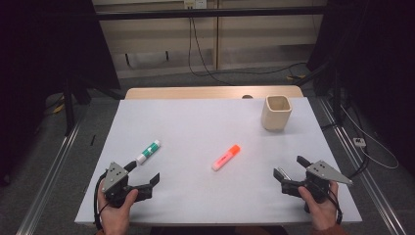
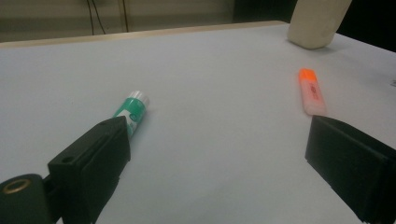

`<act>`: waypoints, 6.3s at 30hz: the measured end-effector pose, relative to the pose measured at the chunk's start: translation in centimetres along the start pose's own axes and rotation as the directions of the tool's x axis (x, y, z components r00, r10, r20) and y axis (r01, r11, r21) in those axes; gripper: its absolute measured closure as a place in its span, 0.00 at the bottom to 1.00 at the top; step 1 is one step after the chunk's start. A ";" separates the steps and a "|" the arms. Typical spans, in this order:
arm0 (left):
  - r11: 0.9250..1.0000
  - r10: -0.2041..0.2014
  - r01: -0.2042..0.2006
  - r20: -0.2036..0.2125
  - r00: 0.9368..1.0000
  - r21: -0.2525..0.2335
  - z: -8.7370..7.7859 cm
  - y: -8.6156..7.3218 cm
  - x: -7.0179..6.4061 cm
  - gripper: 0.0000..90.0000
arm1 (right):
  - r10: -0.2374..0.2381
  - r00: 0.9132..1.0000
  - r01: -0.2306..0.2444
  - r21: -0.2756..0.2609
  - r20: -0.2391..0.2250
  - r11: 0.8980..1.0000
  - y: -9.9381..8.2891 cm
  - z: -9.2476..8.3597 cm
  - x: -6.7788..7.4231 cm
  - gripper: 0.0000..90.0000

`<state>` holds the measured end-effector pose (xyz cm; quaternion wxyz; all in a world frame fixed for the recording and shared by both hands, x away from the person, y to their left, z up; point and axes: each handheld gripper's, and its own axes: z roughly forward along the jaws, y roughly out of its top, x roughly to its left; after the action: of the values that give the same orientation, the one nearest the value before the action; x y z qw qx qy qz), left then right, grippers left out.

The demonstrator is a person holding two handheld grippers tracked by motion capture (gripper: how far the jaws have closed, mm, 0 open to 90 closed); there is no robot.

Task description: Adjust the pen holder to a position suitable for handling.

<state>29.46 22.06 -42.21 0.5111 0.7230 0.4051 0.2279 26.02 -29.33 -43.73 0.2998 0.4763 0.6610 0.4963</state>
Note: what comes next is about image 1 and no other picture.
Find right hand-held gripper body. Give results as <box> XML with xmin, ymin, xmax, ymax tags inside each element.
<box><xmin>280</xmin><ymin>160</ymin><xmax>354</xmax><ymax>205</ymax></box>

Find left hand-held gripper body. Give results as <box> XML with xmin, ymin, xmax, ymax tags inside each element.
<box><xmin>99</xmin><ymin>162</ymin><xmax>155</xmax><ymax>210</ymax></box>

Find green and white marker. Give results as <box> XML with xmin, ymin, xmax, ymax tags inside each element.
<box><xmin>135</xmin><ymin>139</ymin><xmax>161</xmax><ymax>165</ymax></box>

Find beige square pen holder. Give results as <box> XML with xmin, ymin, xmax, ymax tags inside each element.
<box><xmin>260</xmin><ymin>94</ymin><xmax>294</xmax><ymax>132</ymax></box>

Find orange highlighter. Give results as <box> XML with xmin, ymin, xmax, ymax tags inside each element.
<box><xmin>210</xmin><ymin>144</ymin><xmax>242</xmax><ymax>171</ymax></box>

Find person's right hand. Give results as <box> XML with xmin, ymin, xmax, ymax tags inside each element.
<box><xmin>298</xmin><ymin>180</ymin><xmax>341</xmax><ymax>233</ymax></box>

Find person's left hand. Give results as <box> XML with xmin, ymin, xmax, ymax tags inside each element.
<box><xmin>97</xmin><ymin>182</ymin><xmax>140</xmax><ymax>235</ymax></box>

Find white table mat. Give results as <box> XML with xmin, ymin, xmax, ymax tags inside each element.
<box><xmin>73</xmin><ymin>97</ymin><xmax>363</xmax><ymax>226</ymax></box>

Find black metal stand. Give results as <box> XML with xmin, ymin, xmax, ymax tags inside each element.
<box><xmin>292</xmin><ymin>60</ymin><xmax>346</xmax><ymax>128</ymax></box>
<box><xmin>62</xmin><ymin>76</ymin><xmax>125</xmax><ymax>137</ymax></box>

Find light wooden table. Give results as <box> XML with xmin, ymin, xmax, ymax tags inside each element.
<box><xmin>124</xmin><ymin>85</ymin><xmax>304</xmax><ymax>100</ymax></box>

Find beige wooden cabinet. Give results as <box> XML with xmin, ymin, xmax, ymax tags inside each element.
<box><xmin>92</xmin><ymin>0</ymin><xmax>328</xmax><ymax>80</ymax></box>

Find black curtain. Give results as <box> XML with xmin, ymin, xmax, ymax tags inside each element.
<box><xmin>0</xmin><ymin>0</ymin><xmax>121</xmax><ymax>188</ymax></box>
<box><xmin>306</xmin><ymin>0</ymin><xmax>415</xmax><ymax>168</ymax></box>

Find black horizontal bar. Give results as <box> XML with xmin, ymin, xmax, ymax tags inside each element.
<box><xmin>95</xmin><ymin>5</ymin><xmax>328</xmax><ymax>22</ymax></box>

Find left hand-held gripper cable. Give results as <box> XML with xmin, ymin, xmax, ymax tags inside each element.
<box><xmin>93</xmin><ymin>172</ymin><xmax>109</xmax><ymax>231</ymax></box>

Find hand-held gripper cable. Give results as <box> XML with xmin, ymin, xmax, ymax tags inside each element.
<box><xmin>93</xmin><ymin>172</ymin><xmax>109</xmax><ymax>231</ymax></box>
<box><xmin>327</xmin><ymin>187</ymin><xmax>344</xmax><ymax>226</ymax></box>

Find right hand-held gripper cable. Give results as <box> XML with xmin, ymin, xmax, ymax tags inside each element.
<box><xmin>327</xmin><ymin>187</ymin><xmax>344</xmax><ymax>226</ymax></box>

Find black cable by rail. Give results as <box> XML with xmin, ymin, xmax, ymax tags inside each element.
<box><xmin>345</xmin><ymin>97</ymin><xmax>370</xmax><ymax>182</ymax></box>

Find aluminium floor rail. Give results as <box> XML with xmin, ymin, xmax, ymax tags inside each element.
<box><xmin>316</xmin><ymin>97</ymin><xmax>410</xmax><ymax>235</ymax></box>
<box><xmin>15</xmin><ymin>116</ymin><xmax>84</xmax><ymax>235</ymax></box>

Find white floor cable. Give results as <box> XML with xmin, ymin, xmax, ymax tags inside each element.
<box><xmin>340</xmin><ymin>105</ymin><xmax>400</xmax><ymax>170</ymax></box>

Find black floor cable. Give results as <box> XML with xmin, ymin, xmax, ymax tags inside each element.
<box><xmin>187</xmin><ymin>16</ymin><xmax>309</xmax><ymax>87</ymax></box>

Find white wall socket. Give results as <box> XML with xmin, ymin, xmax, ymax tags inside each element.
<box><xmin>183</xmin><ymin>0</ymin><xmax>208</xmax><ymax>10</ymax></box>

